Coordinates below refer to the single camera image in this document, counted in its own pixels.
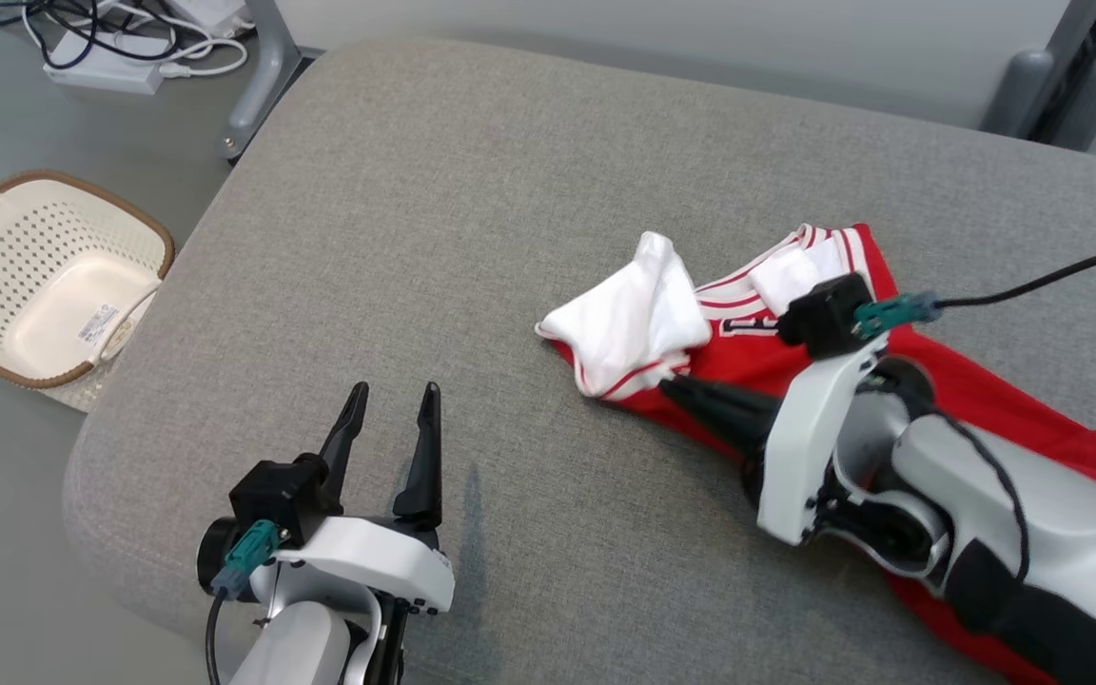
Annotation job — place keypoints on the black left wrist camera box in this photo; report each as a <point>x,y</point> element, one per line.
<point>272,495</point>

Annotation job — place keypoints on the red jersey with white sleeves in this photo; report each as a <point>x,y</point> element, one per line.
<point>986,400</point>

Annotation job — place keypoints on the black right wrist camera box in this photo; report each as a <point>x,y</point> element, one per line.
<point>824,314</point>

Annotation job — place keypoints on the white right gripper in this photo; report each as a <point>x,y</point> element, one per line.
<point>795,457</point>

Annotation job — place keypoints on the grey metal desk leg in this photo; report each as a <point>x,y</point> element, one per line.
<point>267,67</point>

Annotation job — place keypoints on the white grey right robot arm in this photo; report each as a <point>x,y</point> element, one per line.
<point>1062,514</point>

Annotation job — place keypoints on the cream perforated laundry basket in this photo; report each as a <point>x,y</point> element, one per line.
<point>44,247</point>

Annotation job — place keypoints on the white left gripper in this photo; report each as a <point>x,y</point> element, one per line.
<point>386,557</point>

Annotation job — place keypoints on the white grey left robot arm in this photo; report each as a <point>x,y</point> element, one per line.
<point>301,647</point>

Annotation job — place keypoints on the white power adapter box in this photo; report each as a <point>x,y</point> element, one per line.
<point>101,68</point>

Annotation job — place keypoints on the grey partition post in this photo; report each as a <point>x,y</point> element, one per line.
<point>1019,90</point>

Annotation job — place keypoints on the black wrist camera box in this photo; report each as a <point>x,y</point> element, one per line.
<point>272,495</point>
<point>824,314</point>

